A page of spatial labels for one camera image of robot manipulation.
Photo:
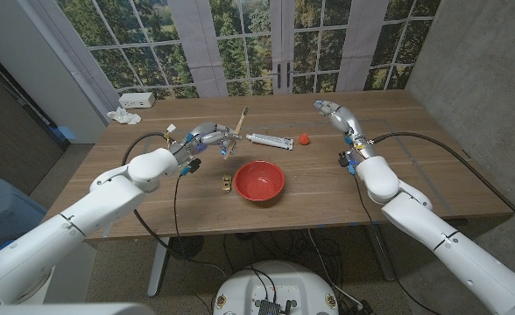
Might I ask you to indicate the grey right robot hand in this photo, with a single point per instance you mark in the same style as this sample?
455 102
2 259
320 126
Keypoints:
345 120

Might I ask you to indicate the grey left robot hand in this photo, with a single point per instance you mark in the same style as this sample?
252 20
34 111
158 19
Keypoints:
207 135

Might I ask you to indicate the white toothpaste tube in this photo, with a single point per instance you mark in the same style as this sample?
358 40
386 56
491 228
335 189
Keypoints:
270 141

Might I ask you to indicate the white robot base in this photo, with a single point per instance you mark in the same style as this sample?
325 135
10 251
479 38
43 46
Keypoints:
279 284

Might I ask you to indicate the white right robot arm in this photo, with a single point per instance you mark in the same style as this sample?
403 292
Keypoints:
437 236

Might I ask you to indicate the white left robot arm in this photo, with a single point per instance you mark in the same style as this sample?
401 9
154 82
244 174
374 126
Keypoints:
78 219

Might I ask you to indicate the red toy strawberry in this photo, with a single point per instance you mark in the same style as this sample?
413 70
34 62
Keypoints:
304 139

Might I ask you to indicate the yellow toy car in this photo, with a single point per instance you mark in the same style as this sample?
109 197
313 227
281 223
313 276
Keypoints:
226 184

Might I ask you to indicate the red bowl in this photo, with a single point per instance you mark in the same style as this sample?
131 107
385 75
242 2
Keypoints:
259 181

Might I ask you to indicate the white power strip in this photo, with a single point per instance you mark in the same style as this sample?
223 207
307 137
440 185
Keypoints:
137 100

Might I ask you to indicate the crumpled white tissue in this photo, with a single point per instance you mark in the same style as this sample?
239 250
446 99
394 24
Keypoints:
124 116

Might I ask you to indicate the printed window backdrop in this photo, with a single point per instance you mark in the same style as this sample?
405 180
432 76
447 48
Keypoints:
196 44

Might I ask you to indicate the black round floor fan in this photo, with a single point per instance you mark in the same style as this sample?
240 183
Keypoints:
186 247

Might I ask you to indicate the blue grey bin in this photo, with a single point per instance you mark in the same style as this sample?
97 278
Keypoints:
3 205

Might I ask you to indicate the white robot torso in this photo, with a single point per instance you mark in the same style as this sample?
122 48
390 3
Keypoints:
65 310

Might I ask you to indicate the black device with blue disc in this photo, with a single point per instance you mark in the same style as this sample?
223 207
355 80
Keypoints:
3 245

